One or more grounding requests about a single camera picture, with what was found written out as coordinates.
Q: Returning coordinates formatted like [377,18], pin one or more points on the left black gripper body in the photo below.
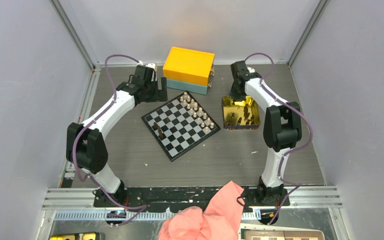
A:
[154,94]

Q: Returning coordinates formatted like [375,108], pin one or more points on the wooden chess board box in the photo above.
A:
[282,235]

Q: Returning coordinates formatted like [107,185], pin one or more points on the gold tin at bottom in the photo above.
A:
[77,236]

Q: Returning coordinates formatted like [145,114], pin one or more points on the yellow and teal box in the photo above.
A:
[189,70]

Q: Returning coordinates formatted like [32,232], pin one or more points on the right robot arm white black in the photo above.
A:
[282,127]

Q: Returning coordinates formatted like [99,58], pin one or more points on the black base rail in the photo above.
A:
[175,199]

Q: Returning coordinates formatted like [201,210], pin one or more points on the pink cloth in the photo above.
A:
[220,220]

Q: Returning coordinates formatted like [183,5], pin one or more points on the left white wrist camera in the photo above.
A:
[151,65]

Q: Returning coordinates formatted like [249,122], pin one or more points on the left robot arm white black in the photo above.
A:
[85,142]

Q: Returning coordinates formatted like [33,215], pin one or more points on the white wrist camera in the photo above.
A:
[151,65]
[251,70]

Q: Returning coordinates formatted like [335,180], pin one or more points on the black white chess board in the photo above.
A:
[189,125]

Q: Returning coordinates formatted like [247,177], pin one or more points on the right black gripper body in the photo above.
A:
[236,93]

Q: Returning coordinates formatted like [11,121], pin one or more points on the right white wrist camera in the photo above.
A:
[251,70]

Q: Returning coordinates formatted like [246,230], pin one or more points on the gold tin tray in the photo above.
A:
[240,115]

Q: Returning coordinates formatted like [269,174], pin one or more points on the dark chess piece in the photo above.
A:
[167,120]
[155,126]
[161,134]

